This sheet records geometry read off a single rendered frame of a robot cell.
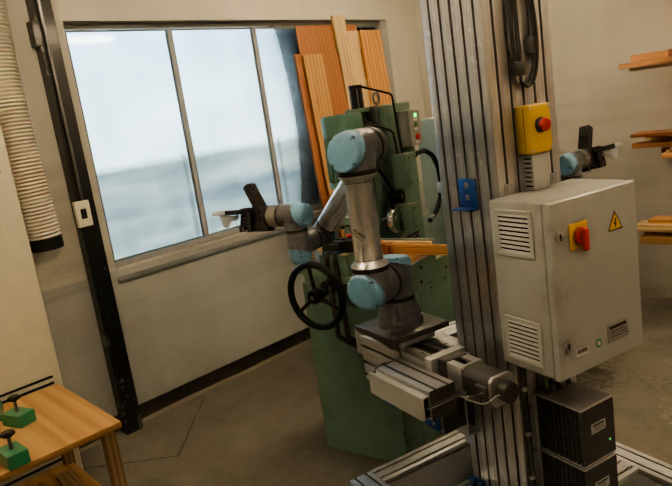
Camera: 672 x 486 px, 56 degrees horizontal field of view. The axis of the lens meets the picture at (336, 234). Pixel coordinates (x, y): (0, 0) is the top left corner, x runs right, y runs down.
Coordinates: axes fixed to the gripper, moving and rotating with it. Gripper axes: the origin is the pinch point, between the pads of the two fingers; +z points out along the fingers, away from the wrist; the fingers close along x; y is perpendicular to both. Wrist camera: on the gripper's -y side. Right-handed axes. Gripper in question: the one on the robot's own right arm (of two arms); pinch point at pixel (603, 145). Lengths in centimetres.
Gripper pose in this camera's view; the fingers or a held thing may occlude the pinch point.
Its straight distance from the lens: 276.6
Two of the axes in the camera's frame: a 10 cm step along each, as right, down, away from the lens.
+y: 2.4, 9.7, 0.9
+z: 7.0, -2.3, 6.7
